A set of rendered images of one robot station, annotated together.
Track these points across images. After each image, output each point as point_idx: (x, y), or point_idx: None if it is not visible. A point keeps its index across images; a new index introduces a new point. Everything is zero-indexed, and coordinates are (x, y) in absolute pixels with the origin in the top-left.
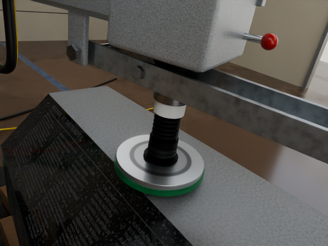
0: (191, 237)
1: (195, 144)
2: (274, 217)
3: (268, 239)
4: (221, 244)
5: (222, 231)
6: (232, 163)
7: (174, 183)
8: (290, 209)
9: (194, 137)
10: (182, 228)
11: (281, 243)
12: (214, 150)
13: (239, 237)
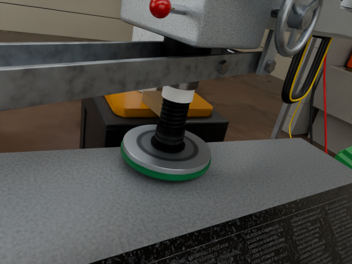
0: (80, 151)
1: (222, 209)
2: (61, 213)
3: (41, 190)
4: (62, 161)
5: (74, 167)
6: (175, 229)
7: (125, 138)
8: (58, 240)
9: (242, 216)
10: (91, 150)
11: (30, 197)
12: (209, 224)
13: (59, 173)
